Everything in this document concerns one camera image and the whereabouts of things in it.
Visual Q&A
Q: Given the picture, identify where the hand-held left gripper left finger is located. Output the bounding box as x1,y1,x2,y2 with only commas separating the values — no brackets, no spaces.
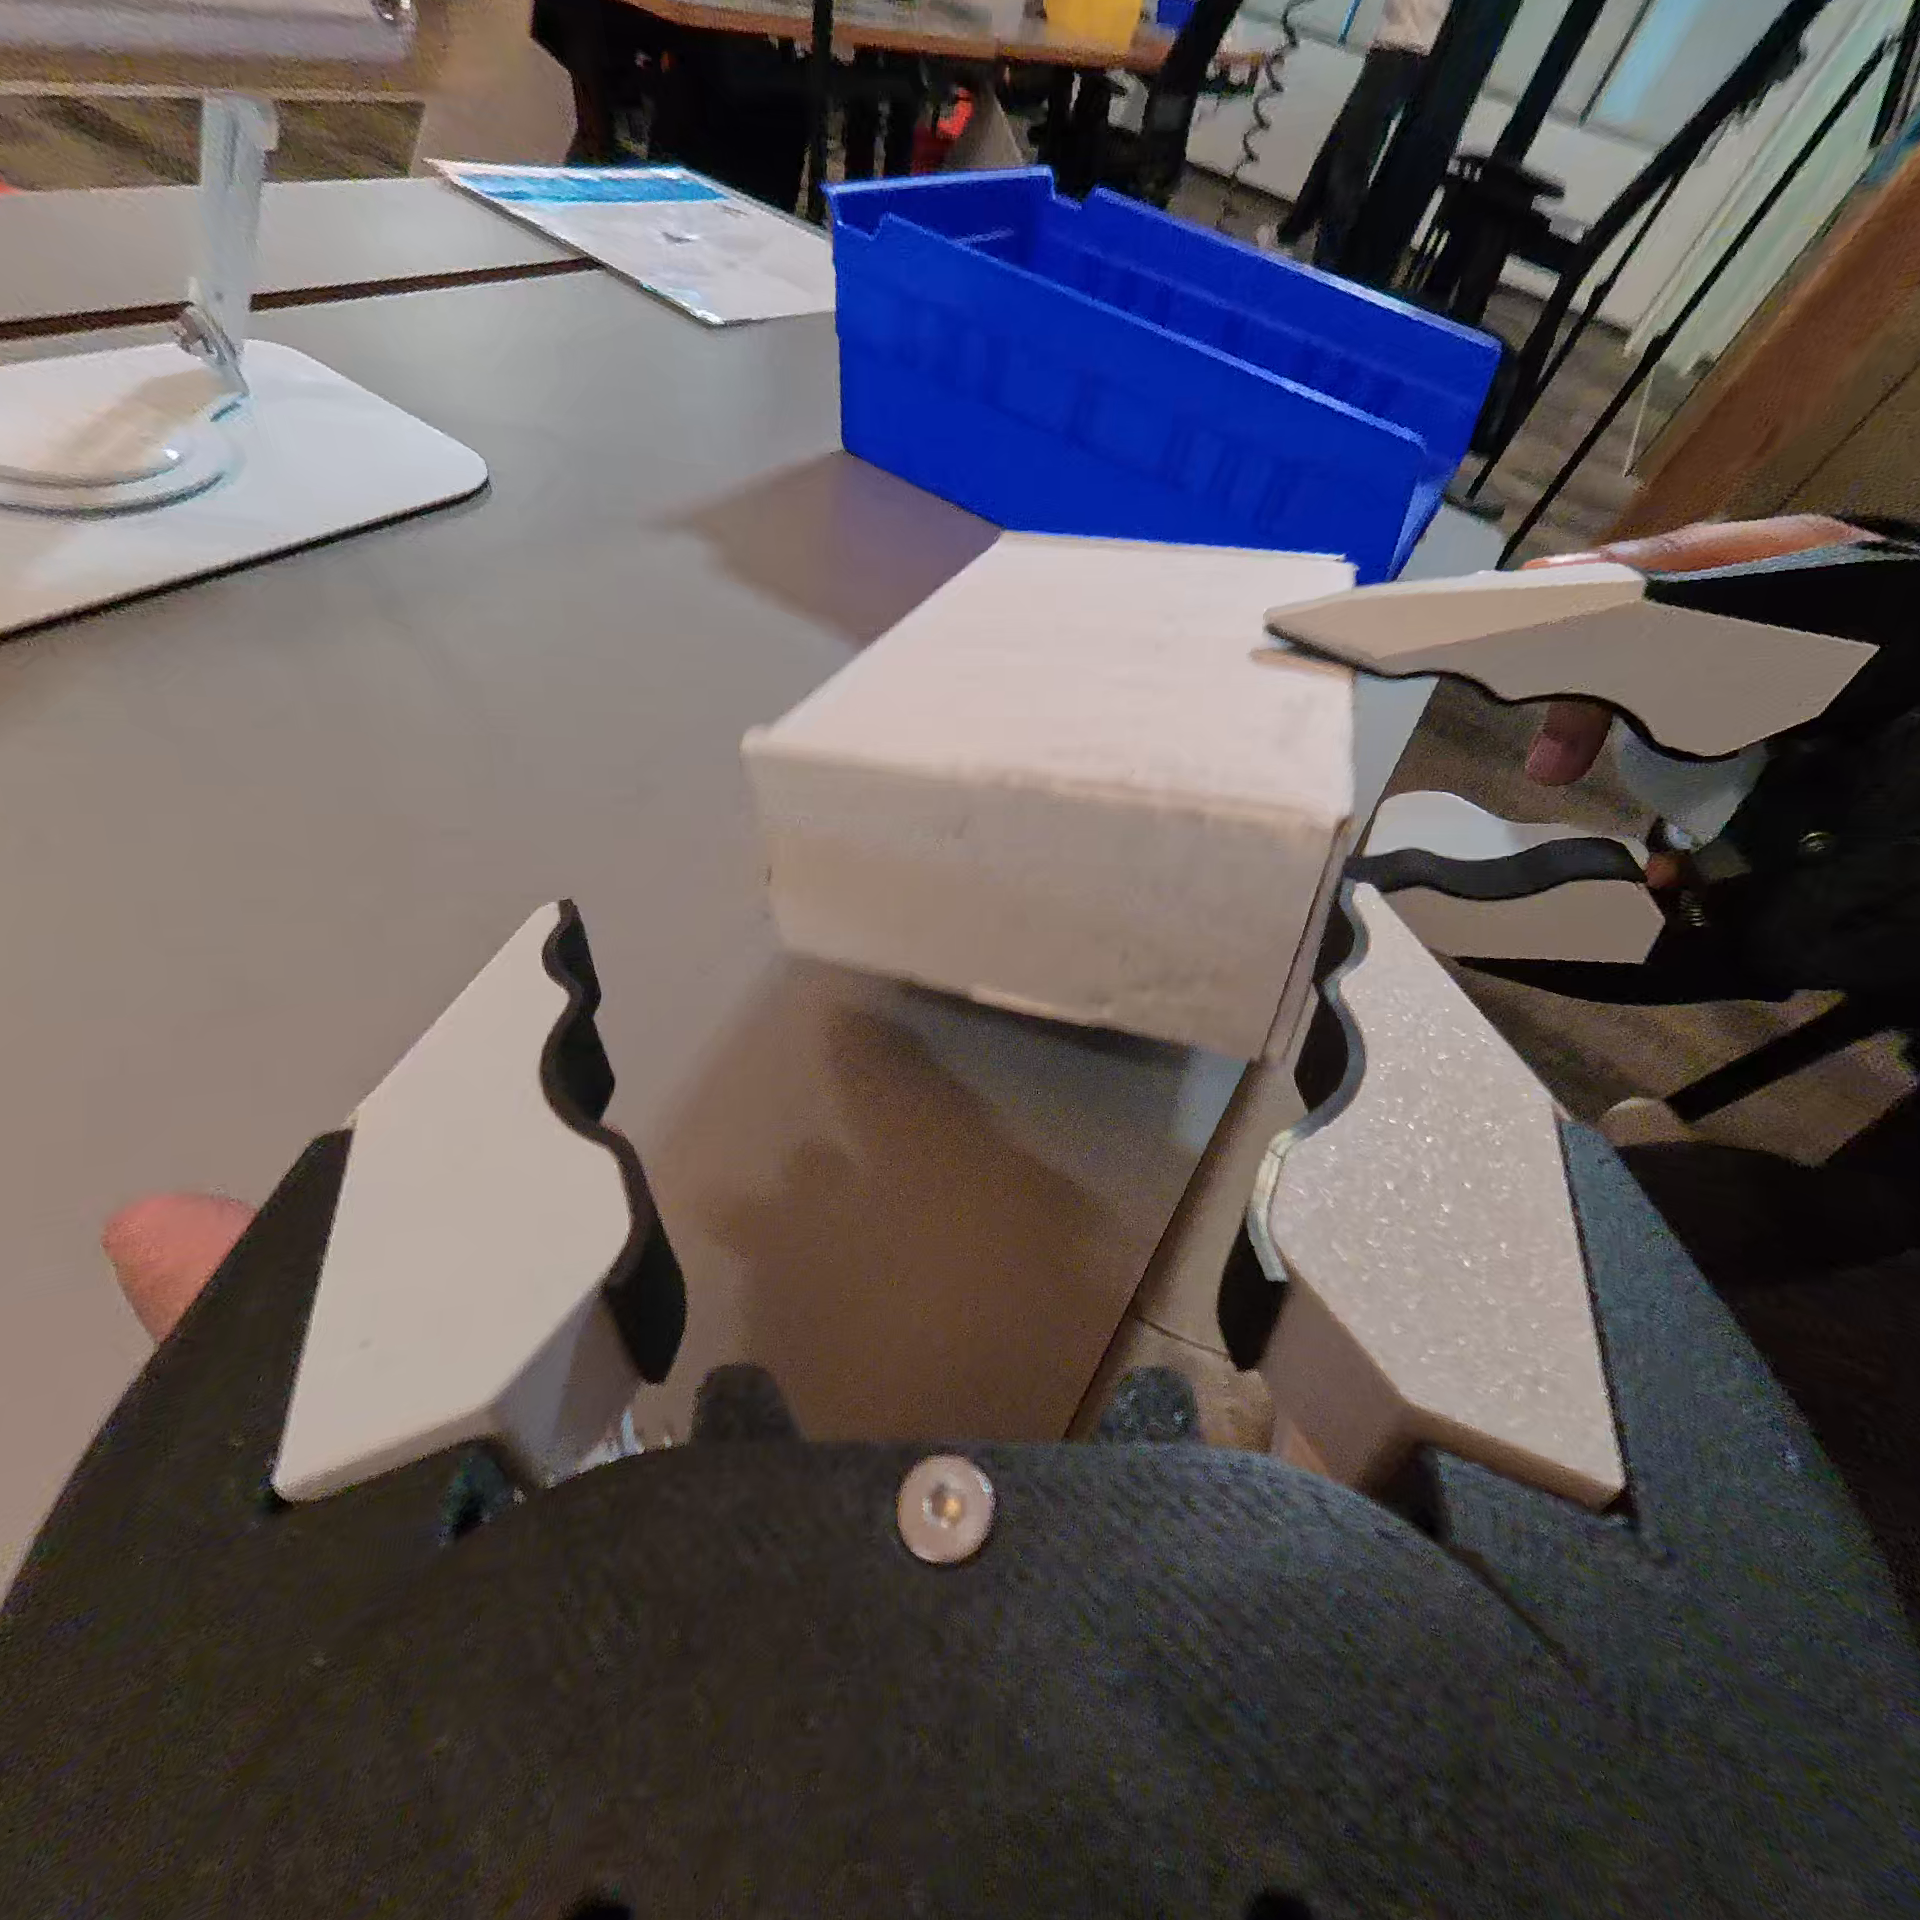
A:
271,897,691,1506

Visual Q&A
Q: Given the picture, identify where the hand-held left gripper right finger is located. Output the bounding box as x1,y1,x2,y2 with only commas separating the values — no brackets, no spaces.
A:
1218,882,1632,1511

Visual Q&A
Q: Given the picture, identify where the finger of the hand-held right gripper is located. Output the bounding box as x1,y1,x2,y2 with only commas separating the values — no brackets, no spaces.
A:
1264,565,1880,760
1346,790,1670,966

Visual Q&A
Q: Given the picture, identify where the blue storage bin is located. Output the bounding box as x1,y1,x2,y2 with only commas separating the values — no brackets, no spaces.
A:
822,168,1506,588

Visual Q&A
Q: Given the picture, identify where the white mailer box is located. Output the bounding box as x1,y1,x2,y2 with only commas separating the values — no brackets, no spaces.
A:
743,533,1363,1064

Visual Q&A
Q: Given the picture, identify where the grey desk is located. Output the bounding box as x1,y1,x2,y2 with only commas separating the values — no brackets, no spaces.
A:
0,173,1511,1593

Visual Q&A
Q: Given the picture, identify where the person's right hand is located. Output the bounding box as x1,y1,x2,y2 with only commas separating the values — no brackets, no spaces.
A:
1523,515,1884,789

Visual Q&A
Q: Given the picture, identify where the person's left hand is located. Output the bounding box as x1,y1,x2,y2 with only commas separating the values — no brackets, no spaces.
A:
102,1193,258,1344

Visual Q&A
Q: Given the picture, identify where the person's black knit sweater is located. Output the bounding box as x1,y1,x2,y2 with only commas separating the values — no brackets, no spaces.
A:
1620,1141,1920,1652

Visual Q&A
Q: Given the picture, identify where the black floor stand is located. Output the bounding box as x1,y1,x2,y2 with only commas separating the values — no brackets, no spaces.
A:
1411,0,1908,570

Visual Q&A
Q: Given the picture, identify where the instruction sheet on stand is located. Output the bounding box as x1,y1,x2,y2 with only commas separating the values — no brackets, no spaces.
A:
0,0,493,641

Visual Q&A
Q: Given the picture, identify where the blue paper sheet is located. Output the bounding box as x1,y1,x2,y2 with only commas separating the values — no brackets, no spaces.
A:
427,157,841,329

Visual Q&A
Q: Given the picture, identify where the wooden post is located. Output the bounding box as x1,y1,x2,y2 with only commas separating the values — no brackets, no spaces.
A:
1627,151,1920,530

